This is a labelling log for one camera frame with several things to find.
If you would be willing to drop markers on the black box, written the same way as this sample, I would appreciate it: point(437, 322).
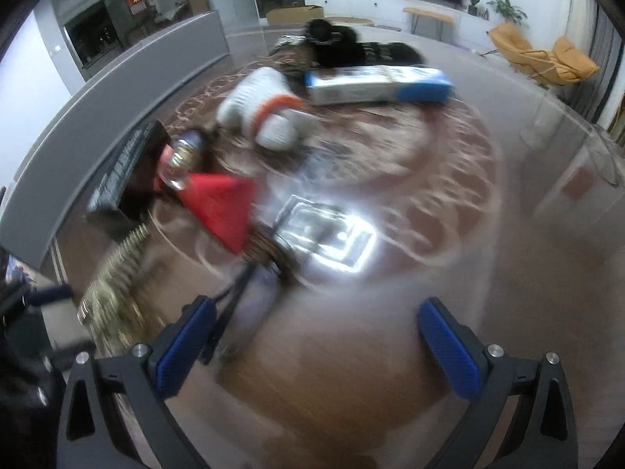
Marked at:
point(141, 171)

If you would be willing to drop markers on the red wall poster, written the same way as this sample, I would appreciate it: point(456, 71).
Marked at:
point(135, 2)

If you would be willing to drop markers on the gold rhinestone hair clip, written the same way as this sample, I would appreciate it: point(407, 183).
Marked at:
point(112, 283)

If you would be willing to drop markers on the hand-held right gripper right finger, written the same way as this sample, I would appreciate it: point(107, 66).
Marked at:
point(449, 351)

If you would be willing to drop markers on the small potted plant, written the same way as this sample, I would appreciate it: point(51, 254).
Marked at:
point(473, 4)

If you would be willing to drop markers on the white knitted hair bow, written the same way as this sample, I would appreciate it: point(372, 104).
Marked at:
point(254, 102)

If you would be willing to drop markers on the silver tube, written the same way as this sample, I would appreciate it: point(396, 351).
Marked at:
point(186, 152)

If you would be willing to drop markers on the wooden side cabinet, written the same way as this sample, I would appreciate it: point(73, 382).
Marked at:
point(198, 2)

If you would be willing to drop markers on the wooden bench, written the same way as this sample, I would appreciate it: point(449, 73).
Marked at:
point(428, 15)

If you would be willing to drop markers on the orange lounge chair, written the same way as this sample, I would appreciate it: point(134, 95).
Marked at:
point(532, 56)

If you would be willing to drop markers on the grey curtain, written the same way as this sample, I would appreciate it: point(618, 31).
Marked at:
point(603, 58)

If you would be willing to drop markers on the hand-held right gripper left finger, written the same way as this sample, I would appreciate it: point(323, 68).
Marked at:
point(185, 347)

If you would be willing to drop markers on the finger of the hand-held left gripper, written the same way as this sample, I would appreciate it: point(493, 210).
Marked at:
point(49, 294)

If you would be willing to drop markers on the black fluffy hair bow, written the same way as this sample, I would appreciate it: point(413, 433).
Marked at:
point(342, 44)

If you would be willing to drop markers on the blue and white box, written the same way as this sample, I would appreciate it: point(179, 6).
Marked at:
point(371, 85)

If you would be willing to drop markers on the leafy potted plant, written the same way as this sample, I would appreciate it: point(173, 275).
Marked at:
point(508, 7)

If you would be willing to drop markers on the white low cabinet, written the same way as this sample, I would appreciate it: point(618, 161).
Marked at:
point(385, 7)

